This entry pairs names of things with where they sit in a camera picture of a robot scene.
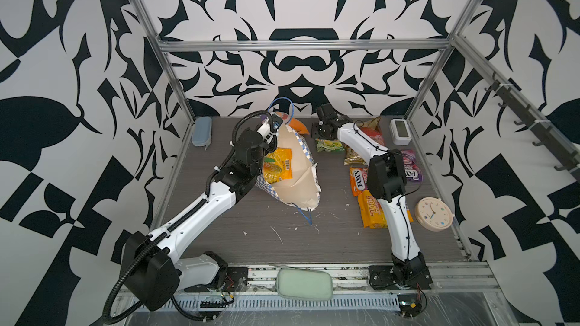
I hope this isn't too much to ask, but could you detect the wall hook rail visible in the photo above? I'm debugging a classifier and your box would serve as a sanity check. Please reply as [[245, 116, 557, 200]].
[[483, 72, 580, 173]]

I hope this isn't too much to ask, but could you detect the white digital thermometer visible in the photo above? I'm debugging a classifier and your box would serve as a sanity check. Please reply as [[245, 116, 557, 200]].
[[390, 119, 412, 146]]

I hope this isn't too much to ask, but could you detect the orange plush toy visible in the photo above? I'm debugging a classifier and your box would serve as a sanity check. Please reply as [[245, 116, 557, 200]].
[[288, 119, 310, 135]]

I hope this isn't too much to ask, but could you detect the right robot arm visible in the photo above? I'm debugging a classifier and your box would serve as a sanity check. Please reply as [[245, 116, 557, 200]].
[[311, 104, 433, 291]]

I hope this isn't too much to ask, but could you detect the beige round clock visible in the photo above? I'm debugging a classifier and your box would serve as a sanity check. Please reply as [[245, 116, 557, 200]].
[[414, 197, 455, 232]]

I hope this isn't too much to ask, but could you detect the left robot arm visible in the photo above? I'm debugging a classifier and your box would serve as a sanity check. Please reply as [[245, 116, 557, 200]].
[[102, 110, 283, 324]]

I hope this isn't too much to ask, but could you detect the red fruit candy bag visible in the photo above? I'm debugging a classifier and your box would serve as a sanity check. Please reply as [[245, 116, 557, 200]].
[[337, 122, 389, 165]]

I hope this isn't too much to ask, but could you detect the purple candy packet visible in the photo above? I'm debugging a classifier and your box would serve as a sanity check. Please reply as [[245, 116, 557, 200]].
[[401, 149, 423, 184]]

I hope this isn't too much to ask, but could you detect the orange snack packet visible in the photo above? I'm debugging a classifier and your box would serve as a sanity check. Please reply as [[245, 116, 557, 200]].
[[349, 167, 368, 197]]

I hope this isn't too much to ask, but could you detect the green candy packet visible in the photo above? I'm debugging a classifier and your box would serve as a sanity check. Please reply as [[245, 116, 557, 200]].
[[315, 139, 345, 152]]

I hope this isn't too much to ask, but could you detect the yellow snack packet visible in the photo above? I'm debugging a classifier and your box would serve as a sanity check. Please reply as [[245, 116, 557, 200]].
[[356, 190, 388, 229], [262, 148, 292, 184]]

